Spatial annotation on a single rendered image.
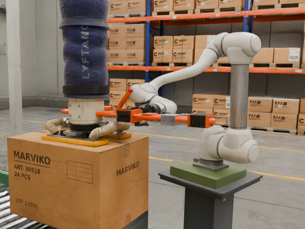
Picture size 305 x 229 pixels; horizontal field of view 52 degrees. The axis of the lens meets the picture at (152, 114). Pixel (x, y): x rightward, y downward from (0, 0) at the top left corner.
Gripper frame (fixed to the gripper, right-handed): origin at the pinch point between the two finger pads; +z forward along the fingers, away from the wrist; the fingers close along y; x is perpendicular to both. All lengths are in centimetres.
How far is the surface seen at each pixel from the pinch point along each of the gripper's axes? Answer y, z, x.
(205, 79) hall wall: -7, -823, 267
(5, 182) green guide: 62, -22, 124
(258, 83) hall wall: -1, -837, 110
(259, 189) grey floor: 119, -275, -11
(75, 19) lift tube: -42.2, 10.7, 24.1
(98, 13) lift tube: -45.6, 3.1, 17.2
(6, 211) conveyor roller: 66, 4, 87
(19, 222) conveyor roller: 66, 9, 69
